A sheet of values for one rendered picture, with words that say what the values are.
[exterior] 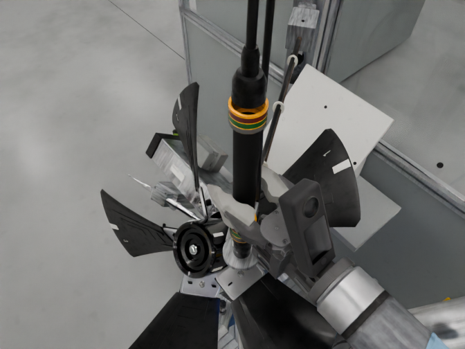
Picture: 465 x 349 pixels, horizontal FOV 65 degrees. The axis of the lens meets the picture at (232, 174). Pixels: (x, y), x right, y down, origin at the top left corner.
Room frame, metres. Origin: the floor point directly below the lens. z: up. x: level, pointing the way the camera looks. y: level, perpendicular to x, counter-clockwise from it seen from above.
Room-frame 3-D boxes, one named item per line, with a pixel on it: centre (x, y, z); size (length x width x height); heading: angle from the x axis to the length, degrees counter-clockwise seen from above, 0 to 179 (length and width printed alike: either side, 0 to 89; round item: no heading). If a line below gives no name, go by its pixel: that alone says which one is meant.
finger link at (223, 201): (0.27, 0.00, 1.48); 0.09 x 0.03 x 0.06; 56
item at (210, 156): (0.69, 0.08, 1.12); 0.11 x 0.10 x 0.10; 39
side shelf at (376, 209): (0.74, -0.37, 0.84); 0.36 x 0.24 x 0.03; 39
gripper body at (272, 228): (0.22, -0.09, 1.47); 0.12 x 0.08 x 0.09; 39
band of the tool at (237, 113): (0.30, -0.02, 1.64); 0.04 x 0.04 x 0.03
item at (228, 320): (0.33, 0.00, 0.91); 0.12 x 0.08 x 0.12; 129
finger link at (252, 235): (0.24, -0.03, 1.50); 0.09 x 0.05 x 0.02; 56
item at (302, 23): (0.90, -0.19, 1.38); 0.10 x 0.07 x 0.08; 164
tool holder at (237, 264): (0.31, -0.02, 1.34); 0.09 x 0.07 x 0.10; 164
